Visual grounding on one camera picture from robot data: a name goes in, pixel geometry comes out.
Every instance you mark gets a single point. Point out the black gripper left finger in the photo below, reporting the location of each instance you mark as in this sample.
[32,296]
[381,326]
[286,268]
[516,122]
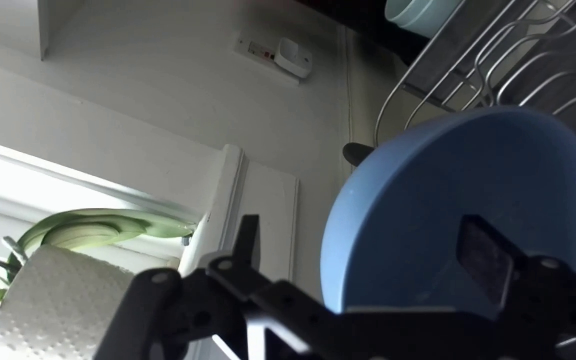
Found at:
[169,307]

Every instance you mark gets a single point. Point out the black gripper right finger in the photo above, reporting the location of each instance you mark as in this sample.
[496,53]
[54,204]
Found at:
[495,266]

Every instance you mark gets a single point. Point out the grey steel dish rack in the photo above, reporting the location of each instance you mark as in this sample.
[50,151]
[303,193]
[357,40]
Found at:
[480,60]

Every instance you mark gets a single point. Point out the potted plant white pot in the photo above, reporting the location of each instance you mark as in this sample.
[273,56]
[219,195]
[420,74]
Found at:
[60,307]

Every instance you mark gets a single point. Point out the white framed window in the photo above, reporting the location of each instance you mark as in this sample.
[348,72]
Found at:
[261,213]

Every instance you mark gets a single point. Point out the pale teal cup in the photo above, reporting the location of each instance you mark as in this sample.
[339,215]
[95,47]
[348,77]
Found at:
[425,16]

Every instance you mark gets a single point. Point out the black coffee maker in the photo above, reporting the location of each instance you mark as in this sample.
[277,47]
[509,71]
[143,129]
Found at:
[368,16]

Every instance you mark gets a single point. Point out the white wall outlet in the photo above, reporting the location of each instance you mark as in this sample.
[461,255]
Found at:
[290,58]

